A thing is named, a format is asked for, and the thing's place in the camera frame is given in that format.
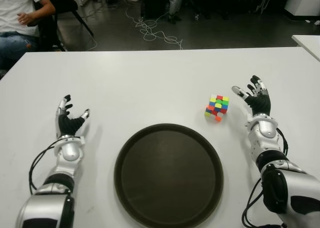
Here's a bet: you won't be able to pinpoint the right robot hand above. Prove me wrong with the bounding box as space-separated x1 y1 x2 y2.
231 75 272 117

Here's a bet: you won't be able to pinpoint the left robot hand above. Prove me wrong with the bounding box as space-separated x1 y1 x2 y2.
55 95 91 138

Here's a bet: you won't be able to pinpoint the multicoloured Rubik's cube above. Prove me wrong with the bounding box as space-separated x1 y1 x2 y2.
204 94 230 123

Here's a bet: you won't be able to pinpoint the dark round plate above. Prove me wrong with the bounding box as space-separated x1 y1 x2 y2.
113 123 225 228

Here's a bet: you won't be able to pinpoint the white side table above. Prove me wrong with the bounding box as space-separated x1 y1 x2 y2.
291 34 320 62

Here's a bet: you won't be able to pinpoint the folded metal stand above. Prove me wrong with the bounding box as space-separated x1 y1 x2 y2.
254 0 272 15

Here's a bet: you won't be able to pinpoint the black furniture legs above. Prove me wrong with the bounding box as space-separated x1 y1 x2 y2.
192 0 231 21

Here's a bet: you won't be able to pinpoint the large white cabinet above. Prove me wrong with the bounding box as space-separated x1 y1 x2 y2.
284 0 320 21

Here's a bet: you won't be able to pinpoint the black office chair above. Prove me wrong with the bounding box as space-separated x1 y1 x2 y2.
27 0 97 52

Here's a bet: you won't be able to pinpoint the person in white shirt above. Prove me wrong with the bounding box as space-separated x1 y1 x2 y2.
0 0 56 70

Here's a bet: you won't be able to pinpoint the silver humanoid robot legs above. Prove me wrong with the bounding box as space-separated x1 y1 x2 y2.
167 0 186 25

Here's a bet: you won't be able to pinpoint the black cabinet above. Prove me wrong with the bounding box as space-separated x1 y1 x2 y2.
141 0 171 20

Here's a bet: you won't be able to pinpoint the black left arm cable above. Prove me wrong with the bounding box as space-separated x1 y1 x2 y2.
29 139 63 195

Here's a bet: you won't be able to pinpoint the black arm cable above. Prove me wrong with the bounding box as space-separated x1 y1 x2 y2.
29 139 63 195
241 127 289 227

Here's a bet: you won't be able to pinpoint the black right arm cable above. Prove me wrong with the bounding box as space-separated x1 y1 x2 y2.
241 127 289 227

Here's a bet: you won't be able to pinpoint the tangled white floor cable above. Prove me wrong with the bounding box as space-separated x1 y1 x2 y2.
124 5 184 50

